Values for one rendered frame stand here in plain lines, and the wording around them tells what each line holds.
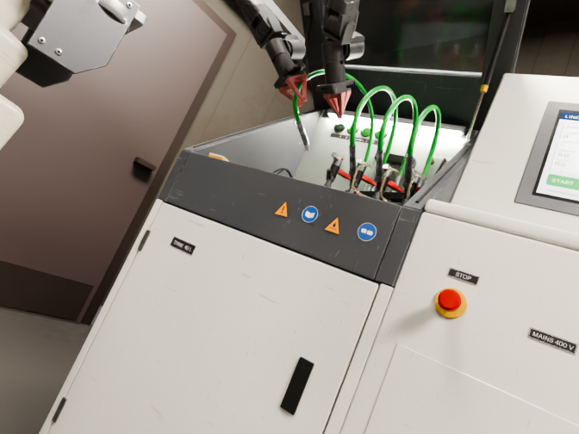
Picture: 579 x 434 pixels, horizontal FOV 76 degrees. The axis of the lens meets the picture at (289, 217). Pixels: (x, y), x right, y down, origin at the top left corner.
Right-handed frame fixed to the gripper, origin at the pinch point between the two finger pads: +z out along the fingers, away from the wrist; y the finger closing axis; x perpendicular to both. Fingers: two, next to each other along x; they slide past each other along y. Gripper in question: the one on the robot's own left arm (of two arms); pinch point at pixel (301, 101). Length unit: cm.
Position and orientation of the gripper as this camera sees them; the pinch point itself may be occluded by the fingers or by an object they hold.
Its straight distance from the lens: 117.6
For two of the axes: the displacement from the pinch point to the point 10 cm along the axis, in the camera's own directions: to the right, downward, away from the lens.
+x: -8.1, 3.6, -4.7
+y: -4.1, 2.3, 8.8
